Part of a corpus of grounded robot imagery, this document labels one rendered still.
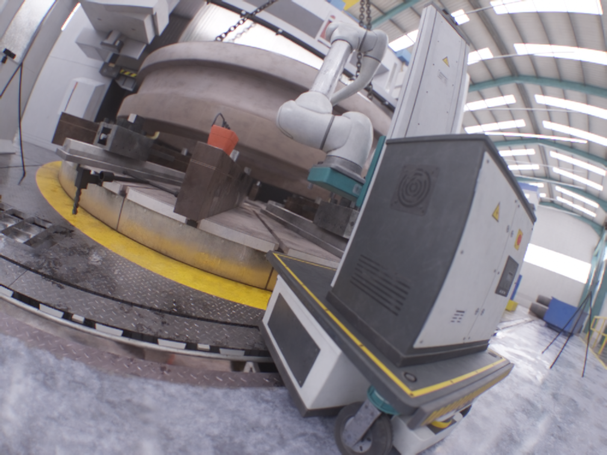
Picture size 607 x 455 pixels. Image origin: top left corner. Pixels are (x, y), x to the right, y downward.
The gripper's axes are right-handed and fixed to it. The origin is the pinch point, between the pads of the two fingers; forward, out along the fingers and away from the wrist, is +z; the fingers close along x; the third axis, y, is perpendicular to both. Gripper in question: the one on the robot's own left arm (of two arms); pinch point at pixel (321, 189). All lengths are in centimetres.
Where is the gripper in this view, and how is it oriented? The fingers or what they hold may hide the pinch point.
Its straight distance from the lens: 130.1
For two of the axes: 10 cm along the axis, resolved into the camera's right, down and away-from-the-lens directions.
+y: -3.8, -2.1, 9.0
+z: -3.6, 9.3, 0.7
